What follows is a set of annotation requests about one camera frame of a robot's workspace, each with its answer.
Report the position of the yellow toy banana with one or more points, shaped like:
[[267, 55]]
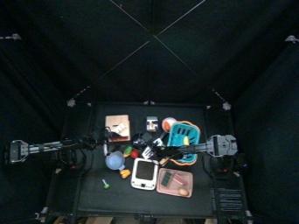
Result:
[[186, 141]]

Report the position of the black round toy pan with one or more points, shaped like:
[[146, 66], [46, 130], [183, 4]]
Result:
[[138, 140]]

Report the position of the white text sticker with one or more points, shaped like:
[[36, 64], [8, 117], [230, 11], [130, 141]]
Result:
[[230, 199]]

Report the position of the dark green block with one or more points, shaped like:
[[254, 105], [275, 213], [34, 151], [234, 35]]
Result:
[[166, 178]]

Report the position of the tan toy egg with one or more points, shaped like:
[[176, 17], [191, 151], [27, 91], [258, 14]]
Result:
[[183, 192]]

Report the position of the metal frame bracket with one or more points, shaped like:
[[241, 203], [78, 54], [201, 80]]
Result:
[[14, 36], [71, 102], [148, 102], [291, 38], [226, 106]]

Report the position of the red toy apple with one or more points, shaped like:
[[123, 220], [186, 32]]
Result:
[[135, 154]]

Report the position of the teal basket with orange rim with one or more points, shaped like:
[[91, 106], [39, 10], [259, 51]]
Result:
[[178, 131]]

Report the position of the pink red block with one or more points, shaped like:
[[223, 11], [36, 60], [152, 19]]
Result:
[[179, 179]]

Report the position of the light blue toy cup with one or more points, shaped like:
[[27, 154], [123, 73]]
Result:
[[115, 161]]

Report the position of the pink plastic tray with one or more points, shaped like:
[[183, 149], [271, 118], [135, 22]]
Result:
[[174, 186]]

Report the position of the green yellow toy corn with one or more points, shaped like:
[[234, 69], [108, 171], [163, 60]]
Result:
[[127, 150]]

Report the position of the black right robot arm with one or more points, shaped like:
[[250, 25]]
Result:
[[222, 145]]

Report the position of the white toy tablet black screen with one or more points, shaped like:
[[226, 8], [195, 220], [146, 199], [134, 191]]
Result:
[[144, 173]]

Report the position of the orange white toy ladle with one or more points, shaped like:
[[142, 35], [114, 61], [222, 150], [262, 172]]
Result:
[[168, 124]]

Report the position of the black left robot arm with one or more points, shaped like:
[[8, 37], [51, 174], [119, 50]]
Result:
[[47, 146]]

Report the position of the yellow orange toy fruit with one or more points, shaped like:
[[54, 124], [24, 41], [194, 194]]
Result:
[[124, 173]]

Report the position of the green toy peg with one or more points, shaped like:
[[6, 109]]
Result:
[[106, 184]]

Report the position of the yellow orange toy wedge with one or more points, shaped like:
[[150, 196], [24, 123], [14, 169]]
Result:
[[163, 161]]

